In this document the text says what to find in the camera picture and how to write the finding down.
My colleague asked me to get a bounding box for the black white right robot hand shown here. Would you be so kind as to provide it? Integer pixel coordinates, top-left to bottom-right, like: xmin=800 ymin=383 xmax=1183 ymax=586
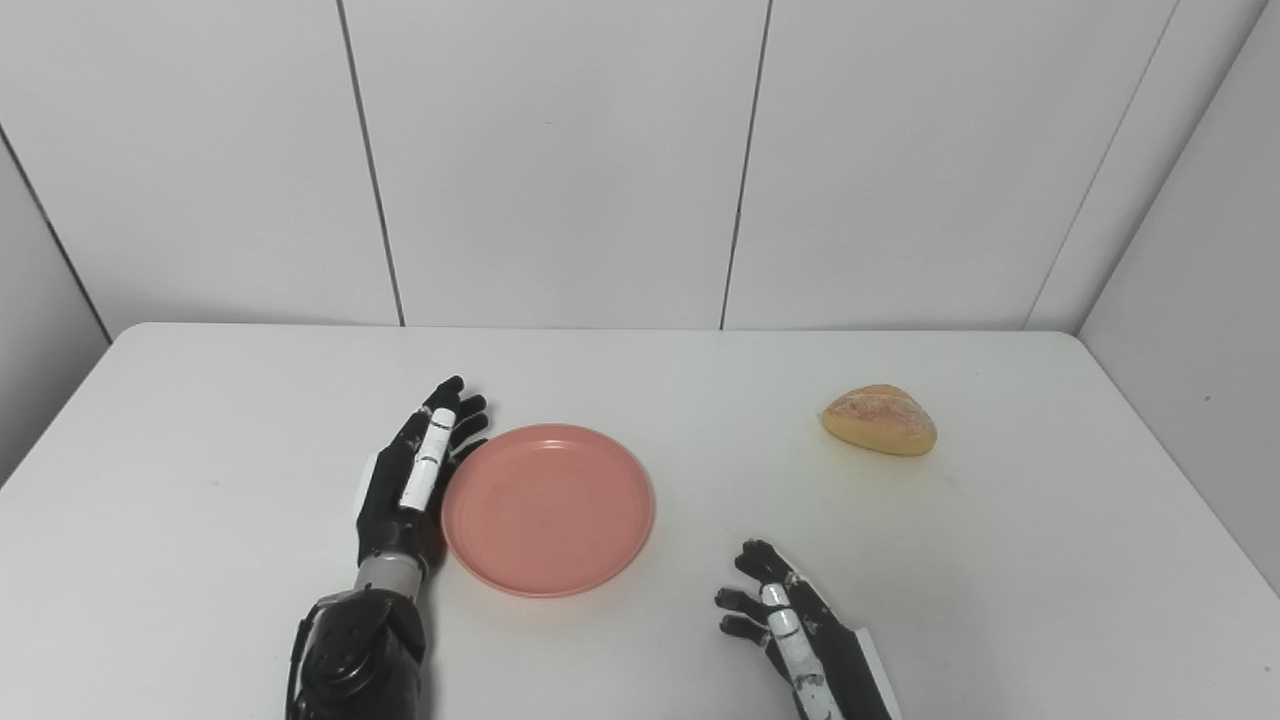
xmin=714 ymin=539 xmax=903 ymax=720

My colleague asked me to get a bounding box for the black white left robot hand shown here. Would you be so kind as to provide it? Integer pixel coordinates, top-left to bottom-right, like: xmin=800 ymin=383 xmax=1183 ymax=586
xmin=356 ymin=376 xmax=490 ymax=566

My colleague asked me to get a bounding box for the pink round plate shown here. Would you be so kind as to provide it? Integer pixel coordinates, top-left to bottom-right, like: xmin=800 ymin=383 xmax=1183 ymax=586
xmin=441 ymin=424 xmax=657 ymax=599

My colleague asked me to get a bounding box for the golden bread roll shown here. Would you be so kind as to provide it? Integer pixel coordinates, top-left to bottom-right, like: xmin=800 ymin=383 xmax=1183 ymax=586
xmin=822 ymin=384 xmax=939 ymax=457

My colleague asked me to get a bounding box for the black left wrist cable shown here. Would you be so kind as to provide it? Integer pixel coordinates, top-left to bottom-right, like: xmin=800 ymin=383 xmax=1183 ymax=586
xmin=285 ymin=598 xmax=323 ymax=720

